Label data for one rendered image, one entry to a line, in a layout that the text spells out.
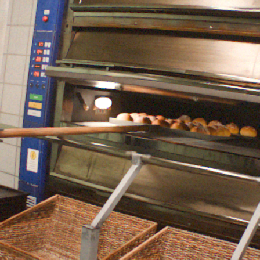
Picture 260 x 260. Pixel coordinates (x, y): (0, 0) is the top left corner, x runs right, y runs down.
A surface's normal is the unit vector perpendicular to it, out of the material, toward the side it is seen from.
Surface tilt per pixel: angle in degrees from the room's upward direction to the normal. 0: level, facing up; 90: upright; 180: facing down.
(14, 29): 90
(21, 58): 90
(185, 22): 90
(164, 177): 70
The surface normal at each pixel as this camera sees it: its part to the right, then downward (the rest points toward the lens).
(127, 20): -0.58, 0.01
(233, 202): -0.51, -0.32
